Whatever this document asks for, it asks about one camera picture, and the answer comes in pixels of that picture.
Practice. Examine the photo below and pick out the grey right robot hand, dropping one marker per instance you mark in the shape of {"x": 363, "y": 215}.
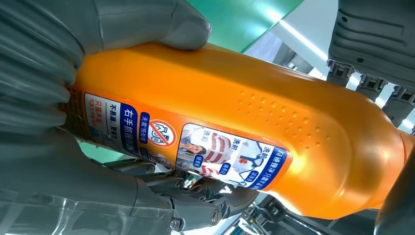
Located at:
{"x": 64, "y": 194}

